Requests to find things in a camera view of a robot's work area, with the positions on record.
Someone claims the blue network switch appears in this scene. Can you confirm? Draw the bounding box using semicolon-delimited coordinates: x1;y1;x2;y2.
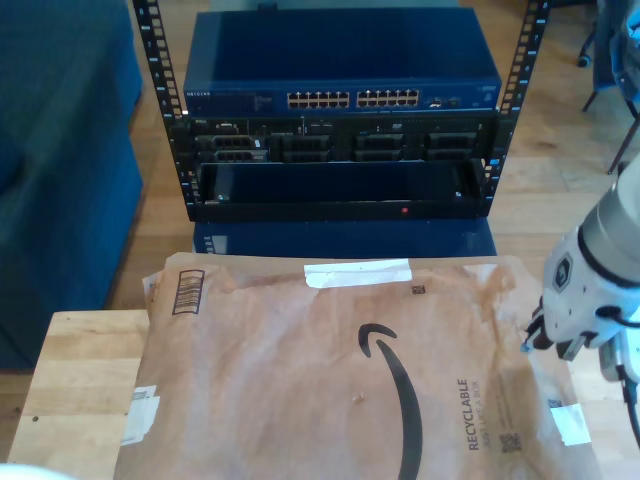
182;7;504;119

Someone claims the brown paper mailer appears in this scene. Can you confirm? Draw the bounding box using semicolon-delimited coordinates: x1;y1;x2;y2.
113;252;601;480

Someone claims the black camera cable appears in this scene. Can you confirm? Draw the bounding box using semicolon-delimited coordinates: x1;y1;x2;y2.
615;363;640;454

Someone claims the office chair caster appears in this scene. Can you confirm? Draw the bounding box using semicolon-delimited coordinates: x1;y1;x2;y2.
577;22;599;69

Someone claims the black rack frame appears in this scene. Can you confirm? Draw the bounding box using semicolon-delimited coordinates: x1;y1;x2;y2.
130;0;551;224

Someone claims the long white tape strip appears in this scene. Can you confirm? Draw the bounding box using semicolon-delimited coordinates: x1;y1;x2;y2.
303;258;414;290

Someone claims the black rack server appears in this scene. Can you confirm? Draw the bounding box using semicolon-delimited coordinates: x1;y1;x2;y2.
169;115;501;164

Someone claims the short white tape strip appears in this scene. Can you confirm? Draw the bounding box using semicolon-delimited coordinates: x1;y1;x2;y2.
548;402;593;448

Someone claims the blue sofa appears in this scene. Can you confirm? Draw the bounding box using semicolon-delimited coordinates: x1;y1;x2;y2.
0;0;146;374

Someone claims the torn white label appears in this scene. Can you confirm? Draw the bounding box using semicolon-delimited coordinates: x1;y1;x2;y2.
121;384;162;446

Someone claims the black rack tray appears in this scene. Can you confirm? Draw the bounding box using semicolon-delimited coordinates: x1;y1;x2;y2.
188;158;494;222

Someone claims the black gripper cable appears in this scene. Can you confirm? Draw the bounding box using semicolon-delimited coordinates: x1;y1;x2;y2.
593;305;640;330

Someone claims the grey-blue jacket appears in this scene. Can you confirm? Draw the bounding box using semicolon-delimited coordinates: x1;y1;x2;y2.
593;0;640;121

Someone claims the dark metal chair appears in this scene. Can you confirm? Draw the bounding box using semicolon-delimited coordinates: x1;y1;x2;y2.
582;88;640;176

